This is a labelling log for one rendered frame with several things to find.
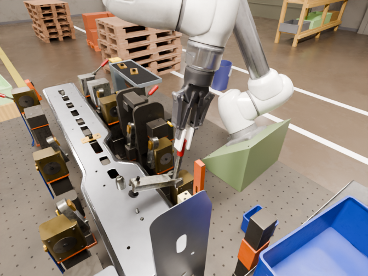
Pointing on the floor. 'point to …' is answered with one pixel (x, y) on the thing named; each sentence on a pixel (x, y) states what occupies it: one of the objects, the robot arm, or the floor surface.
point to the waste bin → (222, 75)
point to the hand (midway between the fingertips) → (184, 138)
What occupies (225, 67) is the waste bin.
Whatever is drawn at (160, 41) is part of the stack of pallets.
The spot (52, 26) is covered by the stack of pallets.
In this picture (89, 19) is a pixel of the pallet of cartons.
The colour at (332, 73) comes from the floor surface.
